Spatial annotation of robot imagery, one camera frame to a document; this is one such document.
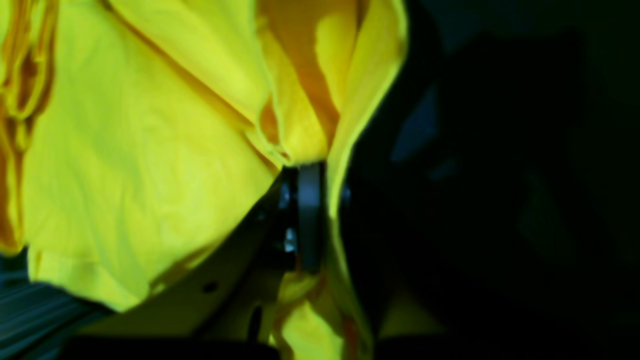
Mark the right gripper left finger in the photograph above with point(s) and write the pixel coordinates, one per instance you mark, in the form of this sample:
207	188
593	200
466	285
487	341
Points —
224	309

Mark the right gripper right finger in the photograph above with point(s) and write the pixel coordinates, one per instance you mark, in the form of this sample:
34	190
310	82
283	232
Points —
444	274

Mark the yellow t-shirt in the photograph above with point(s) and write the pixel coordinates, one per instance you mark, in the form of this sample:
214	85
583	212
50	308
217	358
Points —
136	134

